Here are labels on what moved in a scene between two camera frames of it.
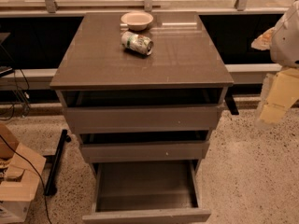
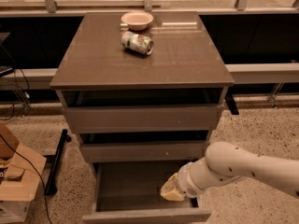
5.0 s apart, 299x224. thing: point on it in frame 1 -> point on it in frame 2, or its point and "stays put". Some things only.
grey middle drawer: x=146 y=151 stays put
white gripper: x=287 y=42 -> x=186 y=182
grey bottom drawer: x=150 y=191 stays put
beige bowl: x=136 y=21 stays put
